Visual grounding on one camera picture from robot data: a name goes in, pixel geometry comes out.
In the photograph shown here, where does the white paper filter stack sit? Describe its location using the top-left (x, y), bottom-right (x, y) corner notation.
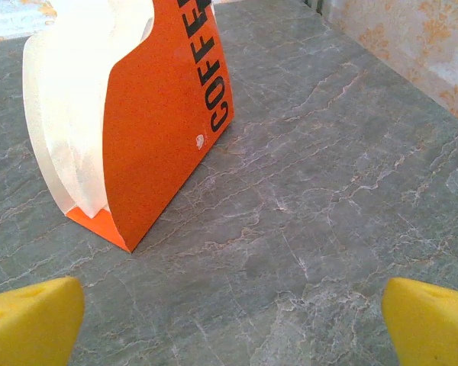
top-left (21, 0), bottom-right (156, 218)

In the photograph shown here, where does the orange coffee filter box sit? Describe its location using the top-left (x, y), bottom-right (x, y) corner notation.
top-left (65, 0), bottom-right (236, 253)

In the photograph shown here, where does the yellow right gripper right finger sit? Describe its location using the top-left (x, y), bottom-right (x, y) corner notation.
top-left (381, 277), bottom-right (458, 366)

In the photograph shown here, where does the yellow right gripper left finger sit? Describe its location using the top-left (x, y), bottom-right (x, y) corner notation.
top-left (0, 276), bottom-right (85, 366)

